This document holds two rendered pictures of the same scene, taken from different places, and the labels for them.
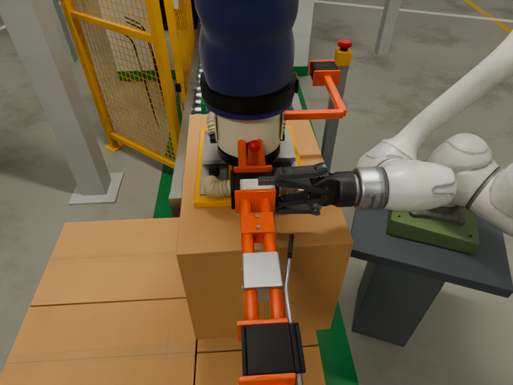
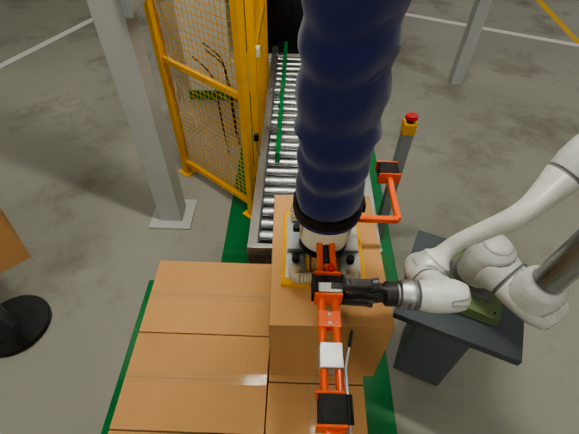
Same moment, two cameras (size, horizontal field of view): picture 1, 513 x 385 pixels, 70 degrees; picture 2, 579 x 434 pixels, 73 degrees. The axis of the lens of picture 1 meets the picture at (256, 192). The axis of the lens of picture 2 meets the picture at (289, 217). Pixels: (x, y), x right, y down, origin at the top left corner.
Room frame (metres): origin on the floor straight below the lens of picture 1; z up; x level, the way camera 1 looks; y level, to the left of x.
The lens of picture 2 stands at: (-0.08, 0.08, 2.22)
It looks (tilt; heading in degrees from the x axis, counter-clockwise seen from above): 48 degrees down; 4
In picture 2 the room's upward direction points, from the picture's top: 1 degrees clockwise
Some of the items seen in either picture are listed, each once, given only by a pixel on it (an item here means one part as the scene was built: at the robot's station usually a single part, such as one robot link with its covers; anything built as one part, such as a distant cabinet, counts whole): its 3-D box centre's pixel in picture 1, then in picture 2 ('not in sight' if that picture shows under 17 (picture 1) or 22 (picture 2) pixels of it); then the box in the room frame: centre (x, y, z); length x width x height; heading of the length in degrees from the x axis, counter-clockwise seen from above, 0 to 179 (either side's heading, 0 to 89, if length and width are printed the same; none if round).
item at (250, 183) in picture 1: (257, 184); (330, 287); (0.55, 0.00, 1.22); 0.07 x 0.03 x 0.01; 93
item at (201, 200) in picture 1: (214, 158); (295, 244); (0.80, 0.12, 1.09); 0.34 x 0.10 x 0.05; 4
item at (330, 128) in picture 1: (330, 134); (391, 189); (1.78, -0.43, 0.50); 0.07 x 0.07 x 1.00; 4
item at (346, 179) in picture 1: (330, 189); (382, 293); (0.56, -0.16, 1.20); 0.09 x 0.07 x 0.08; 93
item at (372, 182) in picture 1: (366, 188); (406, 294); (0.56, -0.23, 1.20); 0.09 x 0.06 x 0.09; 3
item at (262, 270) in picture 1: (261, 276); (330, 357); (0.35, -0.01, 1.20); 0.07 x 0.07 x 0.04; 4
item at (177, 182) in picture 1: (193, 89); (267, 128); (2.32, 0.43, 0.50); 2.31 x 0.05 x 0.19; 4
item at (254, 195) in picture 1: (253, 189); (327, 288); (0.56, 0.01, 1.20); 0.10 x 0.08 x 0.06; 94
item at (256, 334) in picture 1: (264, 355); (330, 412); (0.21, -0.01, 1.21); 0.08 x 0.07 x 0.05; 4
